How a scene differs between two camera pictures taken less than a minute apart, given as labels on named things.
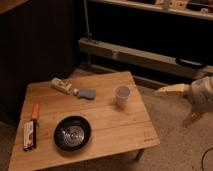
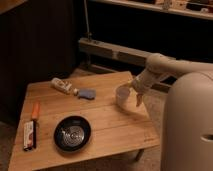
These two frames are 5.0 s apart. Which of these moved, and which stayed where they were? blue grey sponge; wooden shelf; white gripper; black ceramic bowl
Moved: white gripper
Stayed: blue grey sponge; wooden shelf; black ceramic bowl
